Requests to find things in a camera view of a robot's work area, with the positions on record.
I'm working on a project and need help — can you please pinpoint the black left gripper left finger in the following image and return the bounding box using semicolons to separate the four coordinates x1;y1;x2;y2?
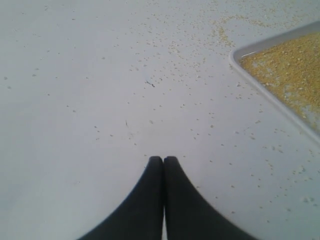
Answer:
81;156;164;240

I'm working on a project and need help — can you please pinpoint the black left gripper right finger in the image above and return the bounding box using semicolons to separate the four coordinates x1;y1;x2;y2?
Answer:
163;156;254;240

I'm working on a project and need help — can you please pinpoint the yellow grain mixture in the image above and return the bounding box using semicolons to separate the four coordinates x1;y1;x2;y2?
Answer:
240;32;320;120

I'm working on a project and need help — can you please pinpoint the white plastic tray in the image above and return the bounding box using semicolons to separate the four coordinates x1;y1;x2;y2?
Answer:
229;21;320;143

